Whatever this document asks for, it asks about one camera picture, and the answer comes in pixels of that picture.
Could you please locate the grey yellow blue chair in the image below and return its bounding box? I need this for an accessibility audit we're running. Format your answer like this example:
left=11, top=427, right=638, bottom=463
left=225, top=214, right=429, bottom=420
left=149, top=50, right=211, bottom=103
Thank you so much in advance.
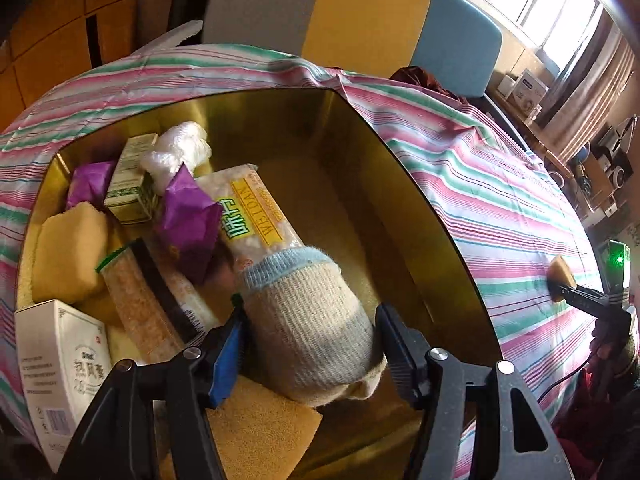
left=200, top=0, right=503, bottom=98

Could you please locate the orange wooden cabinet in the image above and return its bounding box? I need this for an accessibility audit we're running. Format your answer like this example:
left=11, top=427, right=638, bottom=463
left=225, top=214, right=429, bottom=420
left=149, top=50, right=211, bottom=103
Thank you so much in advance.
left=0, top=0, right=146, bottom=131

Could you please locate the small green yellow box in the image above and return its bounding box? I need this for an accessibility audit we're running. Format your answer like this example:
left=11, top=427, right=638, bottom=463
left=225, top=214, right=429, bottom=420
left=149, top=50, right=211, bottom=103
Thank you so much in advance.
left=104, top=133, right=162, bottom=224

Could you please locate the wooden desk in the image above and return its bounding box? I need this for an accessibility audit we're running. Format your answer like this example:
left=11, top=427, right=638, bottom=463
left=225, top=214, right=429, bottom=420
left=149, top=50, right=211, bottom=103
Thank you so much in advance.
left=485, top=75, right=576, bottom=176

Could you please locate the white plastic bag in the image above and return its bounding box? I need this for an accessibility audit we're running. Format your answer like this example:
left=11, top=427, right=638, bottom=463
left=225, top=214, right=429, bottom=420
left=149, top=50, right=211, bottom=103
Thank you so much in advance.
left=141, top=121, right=213, bottom=193

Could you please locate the small purple packet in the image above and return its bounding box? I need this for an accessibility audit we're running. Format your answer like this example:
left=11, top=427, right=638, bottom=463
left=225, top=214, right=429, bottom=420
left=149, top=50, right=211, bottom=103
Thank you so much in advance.
left=65, top=161, right=118, bottom=211

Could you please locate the red garment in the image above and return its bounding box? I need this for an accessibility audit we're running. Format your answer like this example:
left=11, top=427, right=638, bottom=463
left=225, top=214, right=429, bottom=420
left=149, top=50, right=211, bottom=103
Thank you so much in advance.
left=555, top=360, right=640, bottom=480

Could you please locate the white foam piece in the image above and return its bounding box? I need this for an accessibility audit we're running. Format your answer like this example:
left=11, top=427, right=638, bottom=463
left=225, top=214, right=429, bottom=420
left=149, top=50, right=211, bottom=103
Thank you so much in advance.
left=132, top=20, right=203, bottom=53

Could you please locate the patterned brown curtain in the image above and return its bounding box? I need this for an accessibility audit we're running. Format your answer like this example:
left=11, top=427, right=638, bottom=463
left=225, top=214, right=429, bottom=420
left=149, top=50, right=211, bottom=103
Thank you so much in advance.
left=540, top=10, right=636, bottom=161

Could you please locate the black cable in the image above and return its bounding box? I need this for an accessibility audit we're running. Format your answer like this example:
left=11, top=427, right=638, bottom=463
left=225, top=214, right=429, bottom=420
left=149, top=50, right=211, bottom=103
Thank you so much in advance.
left=537, top=360, right=596, bottom=403

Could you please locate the dark red cloth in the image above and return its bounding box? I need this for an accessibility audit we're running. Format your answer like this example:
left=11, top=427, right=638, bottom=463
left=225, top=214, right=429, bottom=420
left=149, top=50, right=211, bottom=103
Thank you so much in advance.
left=390, top=66, right=471, bottom=103

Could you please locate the window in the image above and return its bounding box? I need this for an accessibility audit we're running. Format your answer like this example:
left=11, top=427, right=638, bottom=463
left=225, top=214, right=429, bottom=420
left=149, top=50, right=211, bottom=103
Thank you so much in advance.
left=470, top=0, right=611, bottom=61

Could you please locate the yellow label snack packet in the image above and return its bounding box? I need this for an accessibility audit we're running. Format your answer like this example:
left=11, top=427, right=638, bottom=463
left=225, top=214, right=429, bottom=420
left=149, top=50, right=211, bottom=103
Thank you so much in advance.
left=192, top=162, right=306, bottom=273

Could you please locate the white appliance carton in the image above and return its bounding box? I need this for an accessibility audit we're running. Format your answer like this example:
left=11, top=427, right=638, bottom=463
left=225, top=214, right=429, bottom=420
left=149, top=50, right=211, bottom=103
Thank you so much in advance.
left=510, top=71, right=548, bottom=113

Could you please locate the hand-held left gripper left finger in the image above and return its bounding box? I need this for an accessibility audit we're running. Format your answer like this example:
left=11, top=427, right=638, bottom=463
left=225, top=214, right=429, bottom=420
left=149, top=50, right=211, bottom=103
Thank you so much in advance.
left=57, top=305, right=246, bottom=480

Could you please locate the grey blue knit sock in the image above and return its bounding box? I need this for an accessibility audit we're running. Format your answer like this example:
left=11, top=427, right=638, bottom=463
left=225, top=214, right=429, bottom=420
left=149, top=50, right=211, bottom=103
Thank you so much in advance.
left=235, top=247, right=388, bottom=407

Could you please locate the white medicine carton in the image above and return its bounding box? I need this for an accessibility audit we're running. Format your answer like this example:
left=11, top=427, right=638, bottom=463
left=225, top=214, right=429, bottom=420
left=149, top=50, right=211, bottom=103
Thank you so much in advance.
left=14, top=299, right=113, bottom=473

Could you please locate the gold metal tin box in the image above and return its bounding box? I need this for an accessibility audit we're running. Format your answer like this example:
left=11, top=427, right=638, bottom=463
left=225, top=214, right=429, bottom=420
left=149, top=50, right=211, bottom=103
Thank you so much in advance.
left=15, top=87, right=501, bottom=480

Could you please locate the orange grain snack packet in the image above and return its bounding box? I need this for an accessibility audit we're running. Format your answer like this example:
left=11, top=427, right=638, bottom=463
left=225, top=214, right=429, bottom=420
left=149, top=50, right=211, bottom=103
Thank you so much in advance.
left=96, top=239, right=221, bottom=366

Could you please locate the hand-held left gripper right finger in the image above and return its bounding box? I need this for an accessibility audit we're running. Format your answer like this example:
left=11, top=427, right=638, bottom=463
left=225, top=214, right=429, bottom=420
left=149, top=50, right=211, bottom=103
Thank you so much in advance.
left=376, top=304, right=573, bottom=480

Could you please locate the yellow sponge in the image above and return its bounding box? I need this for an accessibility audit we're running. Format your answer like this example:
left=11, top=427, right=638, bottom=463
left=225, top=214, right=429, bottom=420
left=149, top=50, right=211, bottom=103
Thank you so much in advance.
left=31, top=203, right=108, bottom=305
left=205, top=374, right=323, bottom=480
left=547, top=255, right=573, bottom=305

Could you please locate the cluttered low shelf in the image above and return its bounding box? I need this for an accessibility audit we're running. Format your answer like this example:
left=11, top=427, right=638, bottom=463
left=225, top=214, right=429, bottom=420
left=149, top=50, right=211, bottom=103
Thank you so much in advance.
left=570, top=115, right=640, bottom=221

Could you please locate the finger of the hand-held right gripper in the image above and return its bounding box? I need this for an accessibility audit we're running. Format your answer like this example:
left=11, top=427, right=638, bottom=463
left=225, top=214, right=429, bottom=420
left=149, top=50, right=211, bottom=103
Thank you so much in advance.
left=552, top=282, right=608, bottom=318

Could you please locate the pink green striped tablecloth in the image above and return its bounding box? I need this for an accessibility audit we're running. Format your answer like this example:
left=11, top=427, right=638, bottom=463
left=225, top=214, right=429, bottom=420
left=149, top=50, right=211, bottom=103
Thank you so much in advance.
left=0, top=42, right=616, bottom=480

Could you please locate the large purple packet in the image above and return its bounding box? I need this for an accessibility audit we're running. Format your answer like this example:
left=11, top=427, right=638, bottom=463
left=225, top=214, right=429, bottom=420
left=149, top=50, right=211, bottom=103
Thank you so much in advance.
left=154, top=165, right=226, bottom=283

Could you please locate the person's right hand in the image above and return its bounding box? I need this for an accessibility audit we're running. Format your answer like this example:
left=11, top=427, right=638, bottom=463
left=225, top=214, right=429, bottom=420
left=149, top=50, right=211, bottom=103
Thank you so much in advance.
left=591, top=327, right=623, bottom=361

